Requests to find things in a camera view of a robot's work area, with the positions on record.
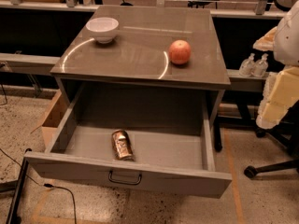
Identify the grey cabinet with counter top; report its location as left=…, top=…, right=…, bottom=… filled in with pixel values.
left=51, top=6, right=230, bottom=131

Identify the left clear sanitizer bottle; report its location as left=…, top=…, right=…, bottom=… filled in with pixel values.
left=239, top=53, right=255, bottom=77

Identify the clear sanitizer bottle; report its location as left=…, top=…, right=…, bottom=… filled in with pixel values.
left=239, top=53, right=255, bottom=77
left=251, top=53, right=268, bottom=77

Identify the open grey top drawer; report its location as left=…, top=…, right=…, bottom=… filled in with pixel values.
left=25, top=82, right=232, bottom=198

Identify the red apple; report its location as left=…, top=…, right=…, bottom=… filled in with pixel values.
left=168, top=40, right=191, bottom=65

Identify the white ceramic bowl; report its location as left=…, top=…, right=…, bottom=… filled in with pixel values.
left=86, top=17, right=119, bottom=44

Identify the black floor cable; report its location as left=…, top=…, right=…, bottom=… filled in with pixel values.
left=0, top=147, right=78, bottom=224

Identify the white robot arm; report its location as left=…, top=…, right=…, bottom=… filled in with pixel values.
left=253, top=1, right=299, bottom=129

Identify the right clear sanitizer bottle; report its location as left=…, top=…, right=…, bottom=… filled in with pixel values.
left=251, top=53, right=268, bottom=77

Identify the cardboard box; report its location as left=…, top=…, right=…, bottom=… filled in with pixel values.
left=32, top=90, right=67, bottom=147

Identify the black metal stand leg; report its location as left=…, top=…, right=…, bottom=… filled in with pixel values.
left=6, top=159, right=28, bottom=224

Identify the black office chair base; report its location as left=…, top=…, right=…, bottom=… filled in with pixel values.
left=244, top=104, right=299, bottom=179

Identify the black drawer handle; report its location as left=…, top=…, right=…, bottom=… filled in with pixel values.
left=108, top=171, right=142, bottom=186

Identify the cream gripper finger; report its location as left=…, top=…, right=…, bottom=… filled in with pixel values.
left=256, top=66, right=299, bottom=129
left=253, top=27, right=277, bottom=51

